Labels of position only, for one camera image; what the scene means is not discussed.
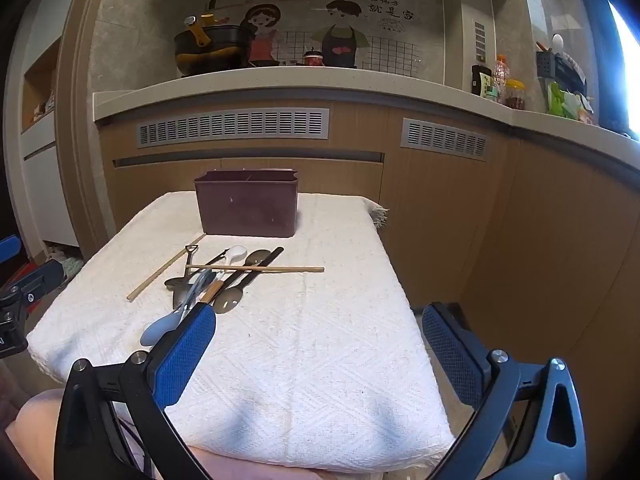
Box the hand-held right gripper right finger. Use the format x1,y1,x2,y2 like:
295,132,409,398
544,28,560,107
421,301,587,480

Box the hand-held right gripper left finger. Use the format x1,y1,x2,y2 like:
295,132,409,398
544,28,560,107
52,302,217,480

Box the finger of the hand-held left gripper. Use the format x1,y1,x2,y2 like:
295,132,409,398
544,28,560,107
0,259,67,321
0,236,22,264

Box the light blue spoon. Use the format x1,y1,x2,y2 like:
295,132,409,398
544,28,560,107
140,269,213,347

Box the shovel shaped metal spoon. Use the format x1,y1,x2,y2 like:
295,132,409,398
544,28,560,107
172,244,199,311

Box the large smiley metal spoon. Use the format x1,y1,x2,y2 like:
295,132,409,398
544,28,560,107
214,249,272,317

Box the wooden handled white utensil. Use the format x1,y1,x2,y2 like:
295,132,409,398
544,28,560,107
202,270,226,305

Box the wooden chopstick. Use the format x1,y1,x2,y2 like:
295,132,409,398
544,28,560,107
126,233,207,303
186,264,325,274

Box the white plastic spoons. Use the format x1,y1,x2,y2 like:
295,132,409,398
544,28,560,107
200,245,248,282

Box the black handled knife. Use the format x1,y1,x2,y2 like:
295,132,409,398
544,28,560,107
212,246,285,306

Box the brown plastic utensil container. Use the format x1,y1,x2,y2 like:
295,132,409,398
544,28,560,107
194,170,299,238

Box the white cabinet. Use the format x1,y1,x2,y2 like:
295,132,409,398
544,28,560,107
22,140,81,261

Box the white woven cloth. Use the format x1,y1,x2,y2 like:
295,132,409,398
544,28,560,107
26,191,456,466

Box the wooden kitchen cabinet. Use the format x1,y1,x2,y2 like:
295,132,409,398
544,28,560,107
97,105,640,411

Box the short grey vent grille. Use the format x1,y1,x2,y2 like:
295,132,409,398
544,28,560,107
401,118,488,162

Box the long grey vent grille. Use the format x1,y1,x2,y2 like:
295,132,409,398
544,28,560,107
136,108,331,149

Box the yellow lidded jar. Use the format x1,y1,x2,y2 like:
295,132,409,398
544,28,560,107
505,79,527,111

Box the dark sauce bottle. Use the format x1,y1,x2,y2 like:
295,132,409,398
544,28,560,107
471,64,493,98

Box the green plastic bag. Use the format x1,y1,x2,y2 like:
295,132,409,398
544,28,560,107
547,82,596,123

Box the clear plastic bottle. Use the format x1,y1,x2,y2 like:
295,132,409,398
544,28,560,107
492,54,510,103

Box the beige stone countertop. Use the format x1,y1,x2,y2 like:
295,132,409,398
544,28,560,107
92,66,640,173

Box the black cooking pot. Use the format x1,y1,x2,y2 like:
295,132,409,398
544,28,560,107
205,24,253,68

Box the dark dish rack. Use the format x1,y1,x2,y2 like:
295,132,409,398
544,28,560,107
555,55,588,96

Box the bright window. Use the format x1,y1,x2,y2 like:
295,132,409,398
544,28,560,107
585,0,640,136

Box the wall shelf niche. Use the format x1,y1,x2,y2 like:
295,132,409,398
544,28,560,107
21,40,61,133

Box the yellow handled black pan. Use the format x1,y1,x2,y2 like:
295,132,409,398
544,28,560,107
174,12,221,75

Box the wire wall grid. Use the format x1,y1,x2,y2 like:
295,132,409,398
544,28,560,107
272,30,421,75

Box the wall column with vent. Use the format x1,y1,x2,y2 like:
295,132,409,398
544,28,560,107
444,0,508,92

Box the cartoon wall poster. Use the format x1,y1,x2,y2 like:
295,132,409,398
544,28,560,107
239,0,418,68

